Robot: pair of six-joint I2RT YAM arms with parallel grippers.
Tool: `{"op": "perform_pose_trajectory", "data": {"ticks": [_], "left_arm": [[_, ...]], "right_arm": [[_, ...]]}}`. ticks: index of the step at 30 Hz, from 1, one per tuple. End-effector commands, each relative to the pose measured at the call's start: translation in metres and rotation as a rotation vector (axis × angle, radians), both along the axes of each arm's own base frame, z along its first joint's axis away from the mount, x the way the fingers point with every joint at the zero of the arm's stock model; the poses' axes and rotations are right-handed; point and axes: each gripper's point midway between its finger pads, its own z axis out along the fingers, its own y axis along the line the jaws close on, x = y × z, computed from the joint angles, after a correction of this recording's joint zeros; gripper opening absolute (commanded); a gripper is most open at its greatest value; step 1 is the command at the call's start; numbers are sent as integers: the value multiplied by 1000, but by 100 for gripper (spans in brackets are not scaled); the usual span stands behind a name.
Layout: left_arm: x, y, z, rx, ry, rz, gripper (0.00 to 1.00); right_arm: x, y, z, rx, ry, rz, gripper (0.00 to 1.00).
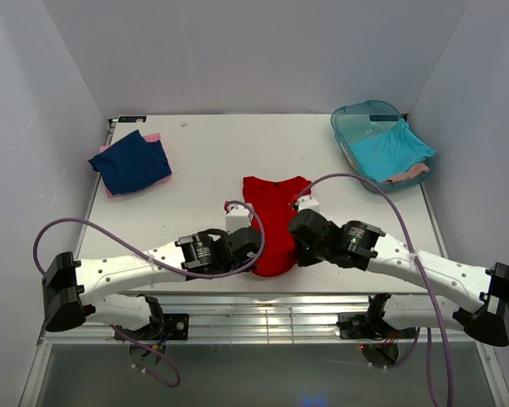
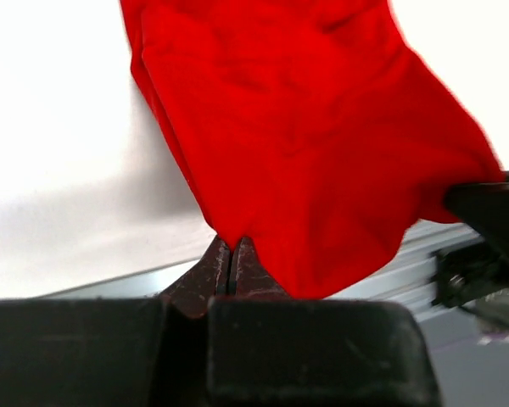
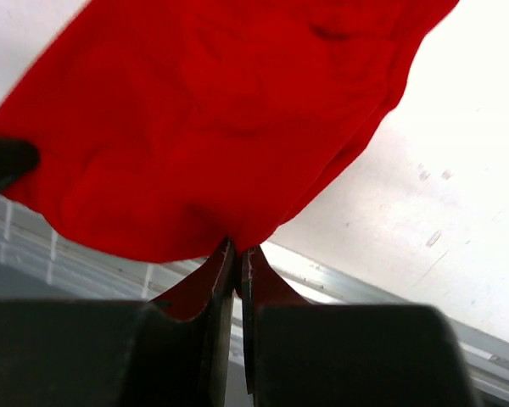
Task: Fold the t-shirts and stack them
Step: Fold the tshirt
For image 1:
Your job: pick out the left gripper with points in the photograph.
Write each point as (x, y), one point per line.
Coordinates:
(249, 242)

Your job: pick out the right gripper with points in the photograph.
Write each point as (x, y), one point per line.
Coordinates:
(302, 225)

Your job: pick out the red t shirt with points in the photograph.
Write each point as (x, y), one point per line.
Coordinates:
(271, 201)

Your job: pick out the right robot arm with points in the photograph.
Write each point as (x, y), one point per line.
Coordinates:
(463, 298)

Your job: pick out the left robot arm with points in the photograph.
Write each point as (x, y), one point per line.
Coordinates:
(79, 290)

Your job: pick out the turquoise t shirt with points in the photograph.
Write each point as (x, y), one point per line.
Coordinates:
(391, 152)

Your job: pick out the teal plastic bin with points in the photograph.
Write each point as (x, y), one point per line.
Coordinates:
(354, 122)

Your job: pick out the salmon pink t shirt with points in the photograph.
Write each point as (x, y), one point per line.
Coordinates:
(415, 171)

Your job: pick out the navy blue folded t shirt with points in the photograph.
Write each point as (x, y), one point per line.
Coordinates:
(130, 165)

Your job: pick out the pink folded t shirt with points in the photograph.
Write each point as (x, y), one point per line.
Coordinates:
(155, 140)

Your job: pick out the blue label sticker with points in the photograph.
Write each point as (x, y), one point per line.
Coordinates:
(132, 119)

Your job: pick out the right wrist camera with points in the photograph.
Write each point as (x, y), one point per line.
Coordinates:
(304, 202)

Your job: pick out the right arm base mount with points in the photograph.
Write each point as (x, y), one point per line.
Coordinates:
(358, 327)

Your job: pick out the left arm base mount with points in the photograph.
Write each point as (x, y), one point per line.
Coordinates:
(167, 326)

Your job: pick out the aluminium rail frame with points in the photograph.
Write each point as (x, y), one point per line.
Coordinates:
(271, 333)

